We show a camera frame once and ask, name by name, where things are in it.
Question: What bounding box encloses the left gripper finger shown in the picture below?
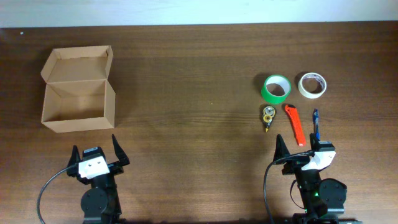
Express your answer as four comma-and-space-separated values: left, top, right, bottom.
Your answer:
68, 145, 81, 167
112, 134, 129, 164

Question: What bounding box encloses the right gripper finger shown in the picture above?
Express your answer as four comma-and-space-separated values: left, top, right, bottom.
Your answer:
273, 134, 290, 162
310, 133, 318, 151

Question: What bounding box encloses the orange utility knife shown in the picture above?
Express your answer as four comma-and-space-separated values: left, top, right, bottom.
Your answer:
284, 105, 306, 146

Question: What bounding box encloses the yellow black correction tape dispenser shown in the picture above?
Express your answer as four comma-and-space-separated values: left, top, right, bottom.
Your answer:
261, 105, 277, 133

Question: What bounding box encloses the beige masking tape roll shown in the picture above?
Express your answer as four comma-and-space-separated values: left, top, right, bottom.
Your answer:
297, 72, 327, 99

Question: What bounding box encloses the brown cardboard box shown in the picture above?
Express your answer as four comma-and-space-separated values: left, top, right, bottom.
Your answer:
40, 45, 116, 133

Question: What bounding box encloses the green tape roll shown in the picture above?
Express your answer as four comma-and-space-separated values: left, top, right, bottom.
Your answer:
261, 74, 292, 105

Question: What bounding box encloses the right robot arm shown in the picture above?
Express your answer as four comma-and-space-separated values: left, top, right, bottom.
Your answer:
273, 133, 347, 224

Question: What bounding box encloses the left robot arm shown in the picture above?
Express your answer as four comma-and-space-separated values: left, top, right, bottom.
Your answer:
67, 136, 130, 224

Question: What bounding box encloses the blue pen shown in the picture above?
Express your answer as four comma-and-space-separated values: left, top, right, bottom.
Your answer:
313, 109, 320, 140

